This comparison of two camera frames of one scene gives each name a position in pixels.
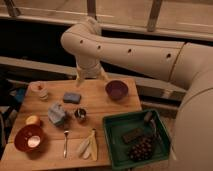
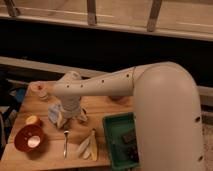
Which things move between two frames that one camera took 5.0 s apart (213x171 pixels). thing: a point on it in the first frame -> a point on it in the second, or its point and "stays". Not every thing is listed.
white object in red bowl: [34, 141] stays
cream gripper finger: [103, 75] -> [82, 115]
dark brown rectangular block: [133, 135] stays
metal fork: [65, 143] stays
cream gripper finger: [79, 80] -> [61, 120]
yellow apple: [31, 120] stays
